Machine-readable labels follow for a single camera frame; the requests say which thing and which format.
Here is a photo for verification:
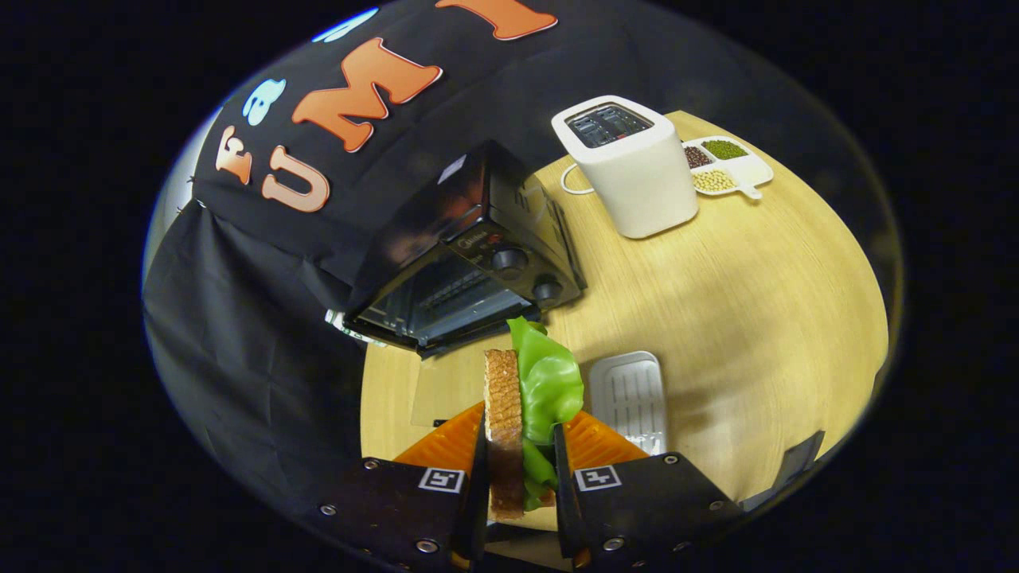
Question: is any black backdrop cloth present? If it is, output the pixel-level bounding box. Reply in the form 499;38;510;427
143;0;876;518

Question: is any dark grey flat object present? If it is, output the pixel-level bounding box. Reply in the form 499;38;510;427
739;430;826;512

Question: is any white ribbed tray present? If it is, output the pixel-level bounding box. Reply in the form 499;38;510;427
588;350;669;457

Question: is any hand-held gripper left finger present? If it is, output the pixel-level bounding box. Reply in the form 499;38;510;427
314;402;490;573

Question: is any black toaster oven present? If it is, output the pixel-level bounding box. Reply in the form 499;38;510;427
342;139;588;431

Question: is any white pop-up toaster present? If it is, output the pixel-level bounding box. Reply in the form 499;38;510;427
551;95;700;240

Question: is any white divided dish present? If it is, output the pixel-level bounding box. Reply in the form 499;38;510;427
681;136;775;201

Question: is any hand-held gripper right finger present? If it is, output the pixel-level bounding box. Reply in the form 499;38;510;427
553;409;747;573

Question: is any toy sandwich with lettuce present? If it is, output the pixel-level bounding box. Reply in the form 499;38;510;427
483;316;586;522

